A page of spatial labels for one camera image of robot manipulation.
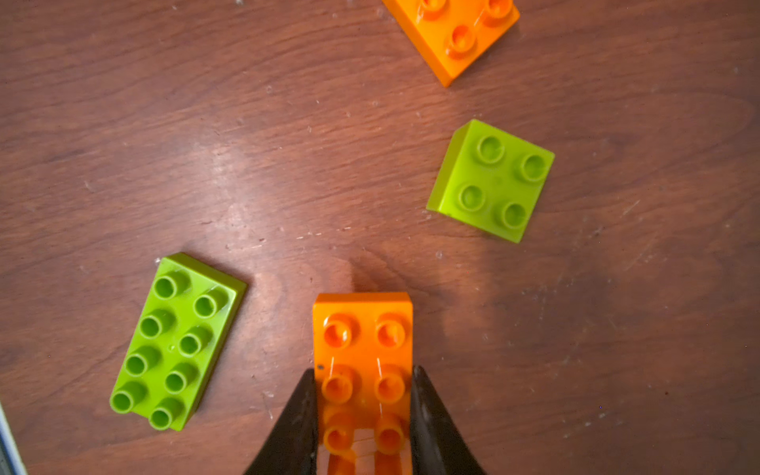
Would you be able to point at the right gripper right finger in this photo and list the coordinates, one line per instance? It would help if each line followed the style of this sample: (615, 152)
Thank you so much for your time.
(437, 446)

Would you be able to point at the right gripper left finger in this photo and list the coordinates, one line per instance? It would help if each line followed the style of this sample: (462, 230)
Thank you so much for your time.
(292, 445)

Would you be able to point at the orange lego brick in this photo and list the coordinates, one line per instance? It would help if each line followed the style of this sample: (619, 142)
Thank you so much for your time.
(363, 358)
(451, 34)

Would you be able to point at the long green lego brick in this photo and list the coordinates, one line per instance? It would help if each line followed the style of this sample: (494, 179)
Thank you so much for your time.
(177, 342)

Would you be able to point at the small green lego brick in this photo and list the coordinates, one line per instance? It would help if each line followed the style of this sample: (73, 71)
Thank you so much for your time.
(490, 180)

